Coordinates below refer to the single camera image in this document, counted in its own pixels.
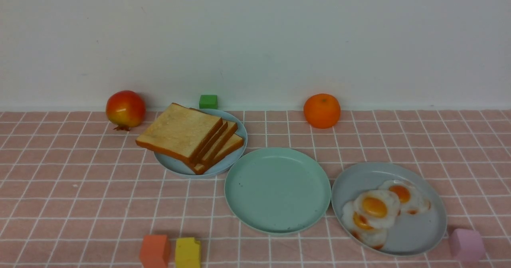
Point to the fried egg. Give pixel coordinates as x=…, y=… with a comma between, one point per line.
x=357, y=225
x=376, y=209
x=412, y=201

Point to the green foam cube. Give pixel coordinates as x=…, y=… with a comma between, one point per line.
x=208, y=102

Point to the orange tangerine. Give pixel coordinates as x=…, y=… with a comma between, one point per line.
x=322, y=111

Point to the teal green centre plate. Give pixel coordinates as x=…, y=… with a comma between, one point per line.
x=277, y=191

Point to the light blue bread plate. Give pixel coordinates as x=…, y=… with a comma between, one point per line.
x=183, y=170

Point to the red yellow pomegranate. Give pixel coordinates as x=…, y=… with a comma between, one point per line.
x=125, y=109

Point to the yellow foam block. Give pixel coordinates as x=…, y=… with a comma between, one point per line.
x=188, y=253

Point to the orange foam block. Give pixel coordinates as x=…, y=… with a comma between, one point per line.
x=155, y=251

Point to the grey blue egg plate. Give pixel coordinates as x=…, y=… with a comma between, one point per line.
x=411, y=234

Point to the pink checkered tablecloth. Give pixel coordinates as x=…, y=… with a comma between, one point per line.
x=75, y=193

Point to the pink foam cube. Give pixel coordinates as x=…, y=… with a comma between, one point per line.
x=466, y=245

